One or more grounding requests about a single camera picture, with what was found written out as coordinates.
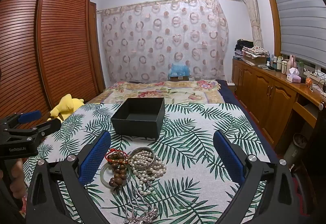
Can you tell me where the cardboard box under cloth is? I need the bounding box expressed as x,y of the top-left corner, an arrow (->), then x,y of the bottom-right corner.
243,56 -> 268,66

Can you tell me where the row of cosmetic bottles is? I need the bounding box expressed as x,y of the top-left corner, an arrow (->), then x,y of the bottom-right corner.
267,54 -> 304,73

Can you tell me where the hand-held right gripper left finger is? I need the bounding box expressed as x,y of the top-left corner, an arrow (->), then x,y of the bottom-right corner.
25,130 -> 111,224

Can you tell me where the pale green jade bangle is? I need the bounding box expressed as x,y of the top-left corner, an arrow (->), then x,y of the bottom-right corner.
100,163 -> 133,186

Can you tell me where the pink tissue box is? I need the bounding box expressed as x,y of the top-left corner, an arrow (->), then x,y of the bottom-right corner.
286,67 -> 301,83

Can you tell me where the silver chain necklace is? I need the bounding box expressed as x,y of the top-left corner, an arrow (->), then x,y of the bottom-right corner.
120,179 -> 160,224

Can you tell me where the white pearl necklace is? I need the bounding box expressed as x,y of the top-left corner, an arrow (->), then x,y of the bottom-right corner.
129,150 -> 167,196

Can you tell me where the wooden sideboard cabinet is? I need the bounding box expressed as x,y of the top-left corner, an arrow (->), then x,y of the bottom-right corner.
232,57 -> 326,148

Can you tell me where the red string bracelet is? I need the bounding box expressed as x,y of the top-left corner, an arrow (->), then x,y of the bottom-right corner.
105,149 -> 128,164

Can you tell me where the yellow plush toy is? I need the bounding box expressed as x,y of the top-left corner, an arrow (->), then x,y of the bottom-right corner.
50,94 -> 84,121

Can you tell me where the black box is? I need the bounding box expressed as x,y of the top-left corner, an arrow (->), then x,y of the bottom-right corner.
111,97 -> 165,141

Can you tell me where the tied beige window curtain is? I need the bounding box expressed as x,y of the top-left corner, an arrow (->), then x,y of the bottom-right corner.
237,0 -> 263,47

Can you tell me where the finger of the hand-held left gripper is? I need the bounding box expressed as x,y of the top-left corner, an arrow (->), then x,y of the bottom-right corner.
6,118 -> 62,139
4,110 -> 43,128

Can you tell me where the white power strip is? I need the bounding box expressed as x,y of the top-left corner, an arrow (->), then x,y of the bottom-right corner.
303,68 -> 326,80

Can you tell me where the person's left hand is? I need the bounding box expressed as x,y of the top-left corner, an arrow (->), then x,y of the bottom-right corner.
9,159 -> 27,208

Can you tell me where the silver bangle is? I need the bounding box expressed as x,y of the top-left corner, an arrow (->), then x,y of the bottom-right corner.
127,147 -> 156,170

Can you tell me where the wooden window frame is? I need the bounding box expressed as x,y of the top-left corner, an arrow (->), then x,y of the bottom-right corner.
259,0 -> 284,57

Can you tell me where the folded floral cloth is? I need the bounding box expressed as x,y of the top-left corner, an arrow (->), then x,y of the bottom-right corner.
242,46 -> 270,57

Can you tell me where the brown wooden bead bracelet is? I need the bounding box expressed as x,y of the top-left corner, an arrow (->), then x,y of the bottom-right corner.
106,152 -> 128,189

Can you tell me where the grey window blind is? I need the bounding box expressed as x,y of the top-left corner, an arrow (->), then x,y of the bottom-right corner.
267,0 -> 326,66

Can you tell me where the blue plastic bag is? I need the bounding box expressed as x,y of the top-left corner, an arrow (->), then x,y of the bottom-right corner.
168,63 -> 191,78

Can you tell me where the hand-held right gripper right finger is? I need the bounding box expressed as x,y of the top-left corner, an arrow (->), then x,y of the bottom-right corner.
213,130 -> 310,224

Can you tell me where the sheer circle pattern curtain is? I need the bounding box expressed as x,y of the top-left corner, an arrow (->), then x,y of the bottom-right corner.
98,0 -> 230,83

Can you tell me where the palm leaf printed cloth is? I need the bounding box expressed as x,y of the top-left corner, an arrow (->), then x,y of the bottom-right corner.
23,103 -> 270,224

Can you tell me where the floral blanket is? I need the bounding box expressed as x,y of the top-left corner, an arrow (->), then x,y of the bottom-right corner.
88,80 -> 226,105

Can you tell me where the brown louvered wooden wardrobe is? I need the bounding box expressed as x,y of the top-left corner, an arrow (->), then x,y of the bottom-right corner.
0,0 -> 106,128

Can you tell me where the stack of dark clothes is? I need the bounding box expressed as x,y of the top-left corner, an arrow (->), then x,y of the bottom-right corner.
234,39 -> 255,59

